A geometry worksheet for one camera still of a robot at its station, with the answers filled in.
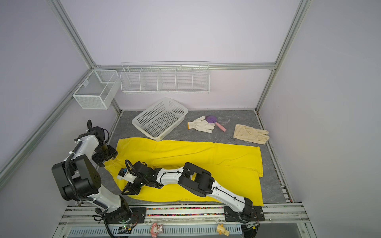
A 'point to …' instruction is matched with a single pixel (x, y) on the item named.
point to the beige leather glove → (246, 133)
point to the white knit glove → (201, 124)
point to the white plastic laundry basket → (160, 119)
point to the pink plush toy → (156, 229)
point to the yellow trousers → (233, 167)
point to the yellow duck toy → (221, 228)
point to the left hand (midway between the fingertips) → (111, 160)
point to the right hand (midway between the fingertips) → (122, 191)
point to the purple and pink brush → (212, 119)
